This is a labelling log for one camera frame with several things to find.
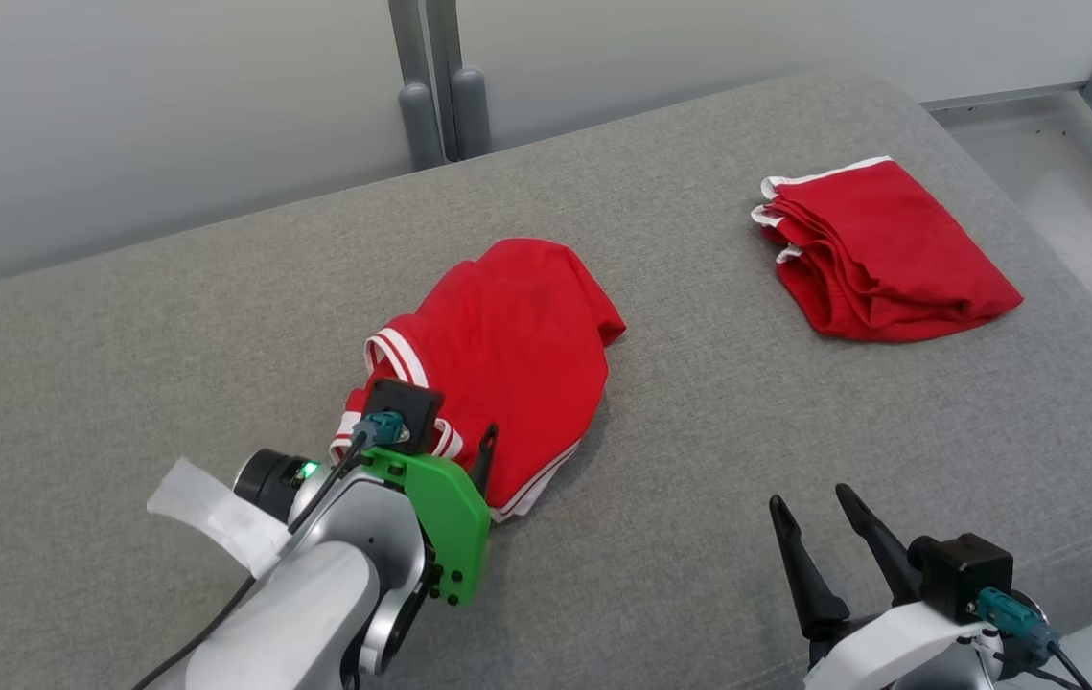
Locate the red basketball jersey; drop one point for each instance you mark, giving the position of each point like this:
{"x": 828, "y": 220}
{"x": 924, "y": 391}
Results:
{"x": 507, "y": 355}

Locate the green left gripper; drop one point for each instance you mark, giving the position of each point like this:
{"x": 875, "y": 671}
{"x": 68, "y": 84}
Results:
{"x": 450, "y": 527}

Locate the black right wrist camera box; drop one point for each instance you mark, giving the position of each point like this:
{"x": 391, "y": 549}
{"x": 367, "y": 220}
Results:
{"x": 963, "y": 575}

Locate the red shorts with white stripe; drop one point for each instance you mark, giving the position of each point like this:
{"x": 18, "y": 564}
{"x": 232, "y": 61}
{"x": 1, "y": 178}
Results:
{"x": 891, "y": 259}

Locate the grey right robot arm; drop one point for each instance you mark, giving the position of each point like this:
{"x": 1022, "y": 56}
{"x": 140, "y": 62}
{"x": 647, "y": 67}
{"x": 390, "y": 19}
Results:
{"x": 958, "y": 676}

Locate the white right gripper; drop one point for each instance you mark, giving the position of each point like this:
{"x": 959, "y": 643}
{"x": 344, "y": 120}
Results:
{"x": 891, "y": 647}

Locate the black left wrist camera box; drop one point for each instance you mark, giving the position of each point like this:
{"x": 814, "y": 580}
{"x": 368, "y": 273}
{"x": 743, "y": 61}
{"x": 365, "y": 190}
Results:
{"x": 404, "y": 407}

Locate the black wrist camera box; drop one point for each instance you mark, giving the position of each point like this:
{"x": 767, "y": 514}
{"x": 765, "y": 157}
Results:
{"x": 404, "y": 407}
{"x": 963, "y": 575}

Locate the grey metal partition post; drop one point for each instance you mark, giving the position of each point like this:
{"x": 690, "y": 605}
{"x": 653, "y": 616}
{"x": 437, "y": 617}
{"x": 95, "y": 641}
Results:
{"x": 464, "y": 96}
{"x": 419, "y": 105}

